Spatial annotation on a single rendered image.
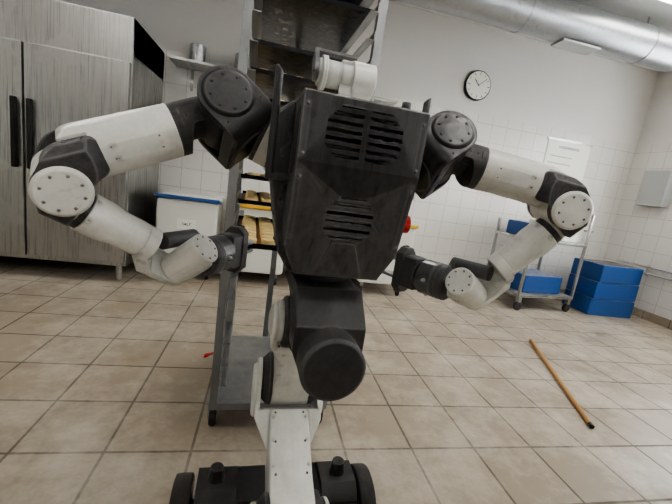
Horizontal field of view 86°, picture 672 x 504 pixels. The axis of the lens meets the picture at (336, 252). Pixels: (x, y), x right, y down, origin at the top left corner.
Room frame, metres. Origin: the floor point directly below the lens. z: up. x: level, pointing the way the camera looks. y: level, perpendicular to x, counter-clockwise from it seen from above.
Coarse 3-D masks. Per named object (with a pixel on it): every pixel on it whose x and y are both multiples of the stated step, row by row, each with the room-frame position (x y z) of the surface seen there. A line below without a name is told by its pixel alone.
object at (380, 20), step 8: (384, 0) 1.39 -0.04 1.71; (384, 8) 1.39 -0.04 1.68; (376, 16) 1.40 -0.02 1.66; (384, 16) 1.39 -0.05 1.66; (376, 24) 1.39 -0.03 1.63; (384, 24) 1.39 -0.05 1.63; (376, 32) 1.39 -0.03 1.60; (376, 40) 1.39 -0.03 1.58; (376, 48) 1.39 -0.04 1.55; (376, 56) 1.39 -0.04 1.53; (376, 64) 1.39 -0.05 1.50
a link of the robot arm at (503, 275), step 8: (496, 256) 0.79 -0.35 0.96; (488, 264) 0.84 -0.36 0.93; (496, 264) 0.78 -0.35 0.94; (504, 264) 0.77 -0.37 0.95; (496, 272) 0.83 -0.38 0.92; (504, 272) 0.77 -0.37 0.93; (512, 272) 0.77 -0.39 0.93; (480, 280) 0.85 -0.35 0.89; (496, 280) 0.82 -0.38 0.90; (504, 280) 0.79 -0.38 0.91; (512, 280) 0.79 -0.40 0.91; (488, 288) 0.82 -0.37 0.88; (496, 288) 0.81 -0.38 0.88; (504, 288) 0.80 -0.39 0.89; (488, 296) 0.81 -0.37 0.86; (496, 296) 0.81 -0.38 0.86
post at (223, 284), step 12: (252, 0) 1.28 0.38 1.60; (240, 36) 1.27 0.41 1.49; (240, 48) 1.27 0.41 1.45; (240, 60) 1.27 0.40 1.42; (228, 180) 1.27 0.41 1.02; (228, 192) 1.27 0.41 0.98; (228, 204) 1.27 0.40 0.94; (228, 216) 1.27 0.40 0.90; (216, 324) 1.27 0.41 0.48; (216, 336) 1.27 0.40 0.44; (216, 348) 1.27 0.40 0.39; (216, 360) 1.28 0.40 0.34; (216, 372) 1.28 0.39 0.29; (216, 384) 1.28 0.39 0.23; (216, 396) 1.28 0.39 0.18; (216, 408) 1.28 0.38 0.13
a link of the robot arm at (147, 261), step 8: (152, 232) 0.65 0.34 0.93; (160, 232) 0.67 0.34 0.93; (152, 240) 0.65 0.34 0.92; (160, 240) 0.66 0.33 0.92; (144, 248) 0.64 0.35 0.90; (152, 248) 0.65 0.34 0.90; (136, 256) 0.65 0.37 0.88; (144, 256) 0.65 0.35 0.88; (152, 256) 0.71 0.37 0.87; (160, 256) 0.72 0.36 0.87; (136, 264) 0.66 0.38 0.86; (144, 264) 0.66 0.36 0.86; (152, 264) 0.69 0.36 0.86; (160, 264) 0.71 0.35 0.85; (144, 272) 0.68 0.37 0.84; (152, 272) 0.68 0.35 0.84; (160, 272) 0.70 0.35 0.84; (160, 280) 0.70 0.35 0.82; (168, 280) 0.71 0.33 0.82
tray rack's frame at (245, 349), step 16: (272, 256) 1.94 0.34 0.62; (272, 272) 1.94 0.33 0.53; (272, 288) 1.94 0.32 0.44; (240, 336) 1.89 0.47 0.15; (256, 336) 1.92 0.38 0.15; (240, 352) 1.71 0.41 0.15; (256, 352) 1.74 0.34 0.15; (240, 368) 1.56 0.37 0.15; (240, 384) 1.43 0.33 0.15; (208, 400) 1.33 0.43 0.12; (224, 400) 1.31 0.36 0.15; (240, 400) 1.32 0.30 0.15
